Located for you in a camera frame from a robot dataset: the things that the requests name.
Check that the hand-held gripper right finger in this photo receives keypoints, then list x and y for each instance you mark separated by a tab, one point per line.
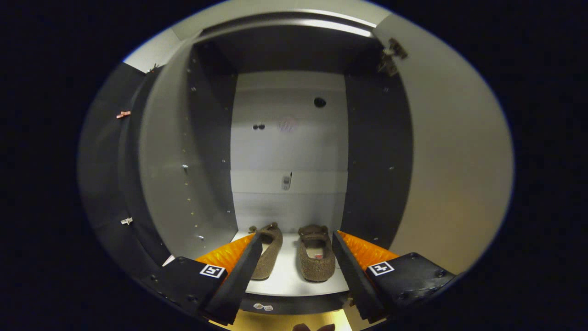
353	276

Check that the metal door hinge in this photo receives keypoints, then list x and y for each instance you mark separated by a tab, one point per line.
392	55

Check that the brown fuzzy shoe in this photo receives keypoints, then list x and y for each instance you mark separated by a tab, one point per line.
273	257
317	269

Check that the black backdrop cloth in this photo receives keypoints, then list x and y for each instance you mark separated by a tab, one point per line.
105	184

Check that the grey shoe cabinet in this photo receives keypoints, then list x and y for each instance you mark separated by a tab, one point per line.
165	161

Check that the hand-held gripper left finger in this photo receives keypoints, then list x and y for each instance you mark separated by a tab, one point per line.
241	276

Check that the black binder clip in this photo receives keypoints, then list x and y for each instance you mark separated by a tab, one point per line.
154	68

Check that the silver clip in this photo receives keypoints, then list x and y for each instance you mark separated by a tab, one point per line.
127	221

